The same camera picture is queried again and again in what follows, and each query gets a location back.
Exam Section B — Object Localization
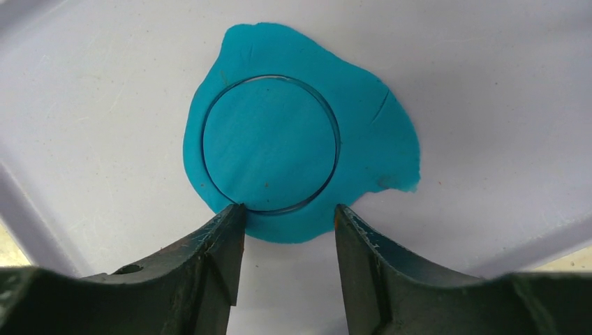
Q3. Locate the blue dough piece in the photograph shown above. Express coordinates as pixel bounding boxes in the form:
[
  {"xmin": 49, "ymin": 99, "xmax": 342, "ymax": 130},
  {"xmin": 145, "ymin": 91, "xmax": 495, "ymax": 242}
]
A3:
[{"xmin": 182, "ymin": 23, "xmax": 420, "ymax": 244}]

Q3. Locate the lavender plastic tray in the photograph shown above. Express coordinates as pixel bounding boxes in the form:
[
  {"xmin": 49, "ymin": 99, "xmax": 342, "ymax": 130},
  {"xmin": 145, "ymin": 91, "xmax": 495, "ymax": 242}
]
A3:
[{"xmin": 1, "ymin": 1, "xmax": 591, "ymax": 334}]

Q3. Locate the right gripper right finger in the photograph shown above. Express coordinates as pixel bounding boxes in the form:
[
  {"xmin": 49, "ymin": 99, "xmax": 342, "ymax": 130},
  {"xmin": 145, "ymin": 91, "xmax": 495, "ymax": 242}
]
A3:
[{"xmin": 334, "ymin": 204, "xmax": 591, "ymax": 334}]

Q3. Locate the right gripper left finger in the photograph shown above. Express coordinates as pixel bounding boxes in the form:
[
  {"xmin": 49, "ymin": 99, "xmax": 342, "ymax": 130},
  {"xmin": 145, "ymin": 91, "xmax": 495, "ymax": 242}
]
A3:
[{"xmin": 1, "ymin": 204, "xmax": 246, "ymax": 334}]

